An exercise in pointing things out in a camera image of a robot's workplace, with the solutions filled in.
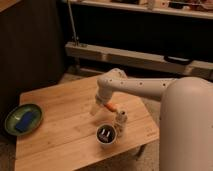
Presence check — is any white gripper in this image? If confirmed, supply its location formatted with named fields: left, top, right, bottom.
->
left=90, top=94, right=109, bottom=116

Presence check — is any small white bottle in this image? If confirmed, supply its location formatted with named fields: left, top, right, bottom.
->
left=114, top=110, right=127, bottom=134

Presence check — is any wooden shelf with clutter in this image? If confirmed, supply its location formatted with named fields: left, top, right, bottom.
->
left=62, top=0, right=213, bottom=20

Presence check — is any bamboo folding table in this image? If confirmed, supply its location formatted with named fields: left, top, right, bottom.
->
left=15, top=77, right=159, bottom=171

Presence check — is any dark wooden cabinet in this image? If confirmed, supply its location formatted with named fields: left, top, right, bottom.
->
left=0, top=0, right=64, bottom=115

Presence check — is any metal pole stand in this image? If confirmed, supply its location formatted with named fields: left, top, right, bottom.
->
left=67, top=0, right=85, bottom=47

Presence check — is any orange pepper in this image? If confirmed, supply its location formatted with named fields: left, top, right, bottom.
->
left=104, top=103, right=118, bottom=112

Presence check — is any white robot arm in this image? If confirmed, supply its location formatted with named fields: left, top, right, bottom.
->
left=95, top=68, right=213, bottom=171

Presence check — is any white cup with dark contents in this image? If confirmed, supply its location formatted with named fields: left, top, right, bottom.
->
left=96, top=124, right=117, bottom=146

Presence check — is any green ceramic plate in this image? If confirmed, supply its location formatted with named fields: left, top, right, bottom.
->
left=4, top=104, right=43, bottom=137

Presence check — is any blue sponge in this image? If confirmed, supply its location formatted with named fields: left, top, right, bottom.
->
left=15, top=112, right=36, bottom=132

